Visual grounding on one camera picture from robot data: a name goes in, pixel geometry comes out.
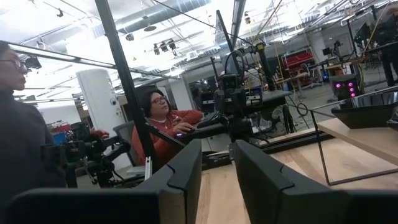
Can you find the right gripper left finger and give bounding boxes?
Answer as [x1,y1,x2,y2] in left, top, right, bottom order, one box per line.
[136,138,203,224]

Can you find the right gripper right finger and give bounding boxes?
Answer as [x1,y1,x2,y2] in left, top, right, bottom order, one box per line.
[233,139,352,224]

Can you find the stack of black trays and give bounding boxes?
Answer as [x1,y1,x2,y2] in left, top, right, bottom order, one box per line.
[330,91,398,129]

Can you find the person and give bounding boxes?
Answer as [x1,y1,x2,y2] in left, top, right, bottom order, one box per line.
[131,88,205,167]
[0,40,67,224]

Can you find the black keyboard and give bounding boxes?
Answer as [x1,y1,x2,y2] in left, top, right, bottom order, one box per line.
[197,111,222,129]

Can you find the grey office chair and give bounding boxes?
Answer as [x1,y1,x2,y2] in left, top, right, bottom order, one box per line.
[112,120,147,175]

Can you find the small wooden shelf black legs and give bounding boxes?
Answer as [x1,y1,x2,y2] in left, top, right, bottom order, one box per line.
[310,86,398,187]

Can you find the white pillar with sensors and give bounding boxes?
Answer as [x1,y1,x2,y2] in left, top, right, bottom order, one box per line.
[76,68,127,138]

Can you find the black computer tower pink lights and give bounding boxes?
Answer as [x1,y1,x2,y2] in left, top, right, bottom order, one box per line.
[329,73,362,101]

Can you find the black ceiling spotlight cluster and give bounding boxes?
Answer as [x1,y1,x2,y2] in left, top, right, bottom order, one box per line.
[151,38,178,57]

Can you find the red storage rack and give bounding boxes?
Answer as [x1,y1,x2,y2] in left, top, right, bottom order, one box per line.
[283,51,315,88]

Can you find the black aluminium table frame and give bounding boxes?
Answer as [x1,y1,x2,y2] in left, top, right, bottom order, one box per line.
[94,0,335,181]

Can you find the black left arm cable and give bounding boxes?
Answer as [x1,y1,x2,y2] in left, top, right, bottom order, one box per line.
[223,49,246,78]

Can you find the silver ventilation duct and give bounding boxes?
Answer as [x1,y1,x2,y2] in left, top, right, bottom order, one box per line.
[92,0,213,39]

